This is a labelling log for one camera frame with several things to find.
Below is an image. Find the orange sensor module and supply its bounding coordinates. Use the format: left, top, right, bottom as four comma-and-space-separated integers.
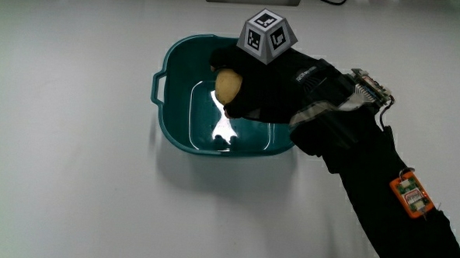
387, 166, 437, 221

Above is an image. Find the person's right forearm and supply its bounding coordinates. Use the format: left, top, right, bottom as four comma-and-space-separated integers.
284, 102, 460, 258

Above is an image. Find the person's right hand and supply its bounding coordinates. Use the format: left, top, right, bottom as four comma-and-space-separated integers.
205, 5, 400, 131

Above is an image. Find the yellowish potato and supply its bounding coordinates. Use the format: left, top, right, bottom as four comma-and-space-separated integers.
213, 67, 244, 107

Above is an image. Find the teal plastic basin plate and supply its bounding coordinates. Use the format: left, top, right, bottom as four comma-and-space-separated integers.
148, 31, 300, 161

